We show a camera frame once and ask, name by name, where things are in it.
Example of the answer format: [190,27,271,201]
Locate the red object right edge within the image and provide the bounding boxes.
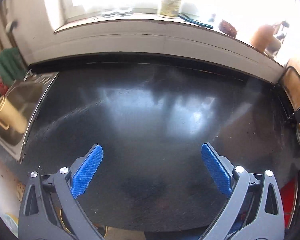
[280,177,298,229]

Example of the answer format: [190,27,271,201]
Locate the terracotta clay pot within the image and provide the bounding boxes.
[250,25,275,53]

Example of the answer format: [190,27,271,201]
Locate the yellow pot in sink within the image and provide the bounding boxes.
[0,96,27,134]

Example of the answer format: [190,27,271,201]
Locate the stainless steel sink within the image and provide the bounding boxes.
[0,72,58,163]

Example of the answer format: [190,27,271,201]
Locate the green cloth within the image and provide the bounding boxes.
[0,47,26,87]

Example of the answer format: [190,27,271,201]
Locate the blue scissors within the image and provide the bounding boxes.
[178,14,213,29]

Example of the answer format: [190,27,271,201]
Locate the clear oil bottle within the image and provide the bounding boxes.
[158,0,181,18]

